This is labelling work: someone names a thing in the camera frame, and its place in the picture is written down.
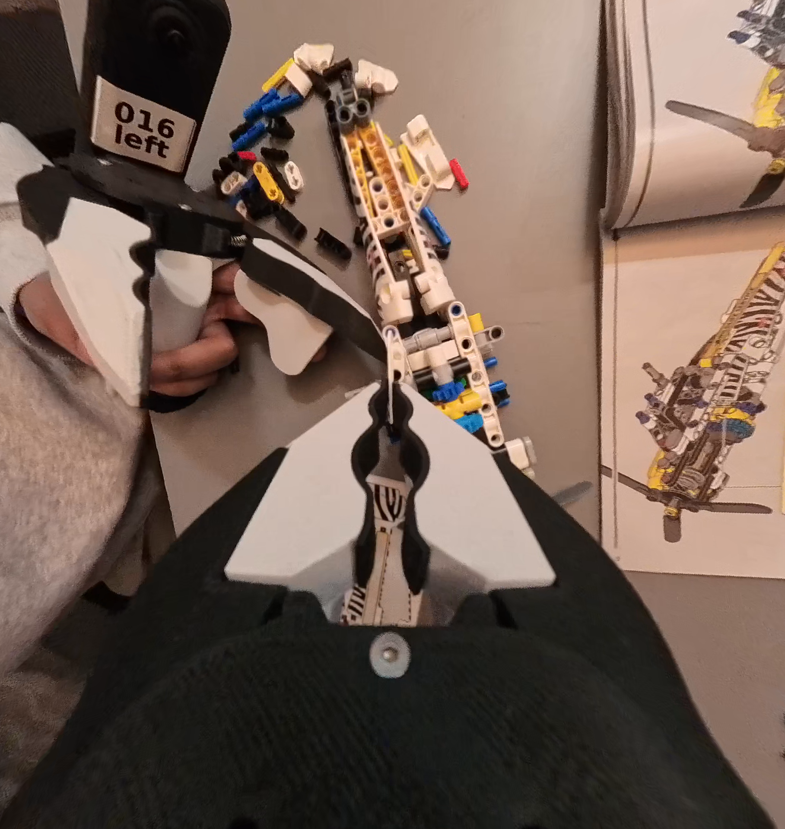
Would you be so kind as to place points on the person's left hand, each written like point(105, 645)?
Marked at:
point(191, 369)

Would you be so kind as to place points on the person's left forearm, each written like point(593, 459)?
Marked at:
point(36, 421)

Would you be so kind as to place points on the open lego instruction booklet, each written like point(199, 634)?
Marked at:
point(690, 356)

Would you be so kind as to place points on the pile of lego pieces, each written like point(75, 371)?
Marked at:
point(269, 103)

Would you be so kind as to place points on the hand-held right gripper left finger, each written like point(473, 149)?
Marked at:
point(301, 518)

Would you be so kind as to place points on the zebra striped lego helicopter model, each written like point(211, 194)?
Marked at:
point(392, 214)

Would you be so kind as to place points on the zebra sticker sheet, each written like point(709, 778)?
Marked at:
point(389, 498)

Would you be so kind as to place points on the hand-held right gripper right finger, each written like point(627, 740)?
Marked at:
point(476, 524)

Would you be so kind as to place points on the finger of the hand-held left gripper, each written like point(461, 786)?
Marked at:
point(301, 285)

